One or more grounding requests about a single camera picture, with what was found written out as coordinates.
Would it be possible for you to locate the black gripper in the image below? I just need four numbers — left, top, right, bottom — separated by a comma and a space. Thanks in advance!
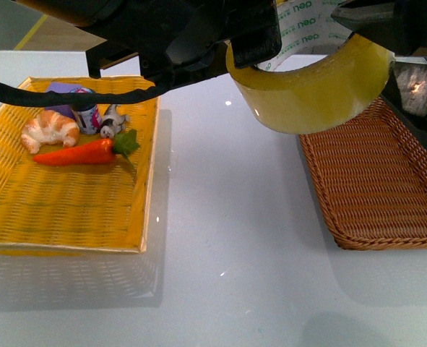
21, 1, 282, 87

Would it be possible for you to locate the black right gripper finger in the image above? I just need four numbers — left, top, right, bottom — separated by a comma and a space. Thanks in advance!
332, 1, 427, 149

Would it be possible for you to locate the clear packing tape roll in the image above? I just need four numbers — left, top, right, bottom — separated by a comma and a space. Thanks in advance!
226, 1, 394, 134

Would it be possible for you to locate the brown wicker basket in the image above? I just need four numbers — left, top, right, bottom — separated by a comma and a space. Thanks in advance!
299, 98, 427, 250

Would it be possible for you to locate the yellow woven basket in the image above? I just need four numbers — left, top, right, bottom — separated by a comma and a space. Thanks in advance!
0, 74, 160, 254

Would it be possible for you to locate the small grey animal figurine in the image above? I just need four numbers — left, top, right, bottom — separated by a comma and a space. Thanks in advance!
100, 104, 130, 139

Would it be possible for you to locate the small dark jam jar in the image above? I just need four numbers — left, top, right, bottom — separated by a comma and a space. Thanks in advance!
70, 103, 102, 135

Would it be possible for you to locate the orange toy carrot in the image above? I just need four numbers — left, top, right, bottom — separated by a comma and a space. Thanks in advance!
33, 129, 140, 166

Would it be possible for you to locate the purple foam cube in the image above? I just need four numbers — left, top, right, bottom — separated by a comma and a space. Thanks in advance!
43, 82, 85, 119

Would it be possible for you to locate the toy croissant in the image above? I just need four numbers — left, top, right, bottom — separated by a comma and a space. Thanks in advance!
20, 110, 80, 154

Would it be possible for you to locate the black sleeved cable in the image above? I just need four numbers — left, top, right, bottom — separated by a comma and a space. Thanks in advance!
0, 74, 163, 109

